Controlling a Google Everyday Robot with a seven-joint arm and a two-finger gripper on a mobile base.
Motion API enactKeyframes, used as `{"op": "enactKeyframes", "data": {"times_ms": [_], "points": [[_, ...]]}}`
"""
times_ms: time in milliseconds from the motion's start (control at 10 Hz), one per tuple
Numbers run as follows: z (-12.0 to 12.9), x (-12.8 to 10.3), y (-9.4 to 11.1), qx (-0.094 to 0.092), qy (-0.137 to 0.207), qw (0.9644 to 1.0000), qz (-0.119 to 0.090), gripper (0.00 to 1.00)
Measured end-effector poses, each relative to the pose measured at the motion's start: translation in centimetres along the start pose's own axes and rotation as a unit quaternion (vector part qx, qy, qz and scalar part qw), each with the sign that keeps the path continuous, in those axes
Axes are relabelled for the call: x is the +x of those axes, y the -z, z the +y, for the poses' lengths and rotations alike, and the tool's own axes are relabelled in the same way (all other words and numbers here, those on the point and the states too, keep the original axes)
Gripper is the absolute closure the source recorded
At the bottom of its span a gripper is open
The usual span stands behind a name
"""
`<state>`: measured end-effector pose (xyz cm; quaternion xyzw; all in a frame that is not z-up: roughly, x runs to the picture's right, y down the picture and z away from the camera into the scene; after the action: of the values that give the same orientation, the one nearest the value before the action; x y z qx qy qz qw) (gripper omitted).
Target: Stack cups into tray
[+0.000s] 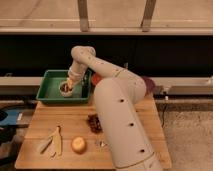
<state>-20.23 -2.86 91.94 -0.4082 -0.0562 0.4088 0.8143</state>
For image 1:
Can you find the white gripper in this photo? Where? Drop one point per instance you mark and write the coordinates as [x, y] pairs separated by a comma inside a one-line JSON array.
[[76, 73]]

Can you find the white cup with dark contents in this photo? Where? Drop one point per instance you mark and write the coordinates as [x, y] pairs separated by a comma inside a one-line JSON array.
[[66, 89]]

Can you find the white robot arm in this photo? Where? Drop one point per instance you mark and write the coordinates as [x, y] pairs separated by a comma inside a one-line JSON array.
[[114, 99]]

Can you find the green plastic tray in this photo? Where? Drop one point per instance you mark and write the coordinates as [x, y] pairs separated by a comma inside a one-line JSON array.
[[49, 90]]

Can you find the orange red object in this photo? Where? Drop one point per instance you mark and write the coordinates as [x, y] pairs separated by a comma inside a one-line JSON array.
[[95, 79]]

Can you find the dark red grape bunch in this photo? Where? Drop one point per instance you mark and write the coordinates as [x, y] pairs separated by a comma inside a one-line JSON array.
[[94, 124]]

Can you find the wooden table board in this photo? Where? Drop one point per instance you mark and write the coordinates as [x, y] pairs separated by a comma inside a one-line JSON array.
[[72, 120]]

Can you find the yellow round fruit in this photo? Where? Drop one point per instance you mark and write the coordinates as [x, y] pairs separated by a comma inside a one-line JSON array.
[[79, 145]]

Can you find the dark purple bowl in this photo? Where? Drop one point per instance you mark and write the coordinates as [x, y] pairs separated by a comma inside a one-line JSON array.
[[150, 85]]

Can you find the blue object at left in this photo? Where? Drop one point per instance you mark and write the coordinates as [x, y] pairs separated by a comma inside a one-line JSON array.
[[10, 116]]

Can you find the left metal frame post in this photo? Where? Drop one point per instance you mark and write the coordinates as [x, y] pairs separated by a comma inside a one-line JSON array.
[[83, 15]]

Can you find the metal frame post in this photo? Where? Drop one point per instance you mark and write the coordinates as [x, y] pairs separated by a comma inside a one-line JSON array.
[[147, 15], [83, 15]]

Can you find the right metal frame post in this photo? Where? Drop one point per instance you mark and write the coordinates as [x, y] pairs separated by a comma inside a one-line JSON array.
[[147, 15]]

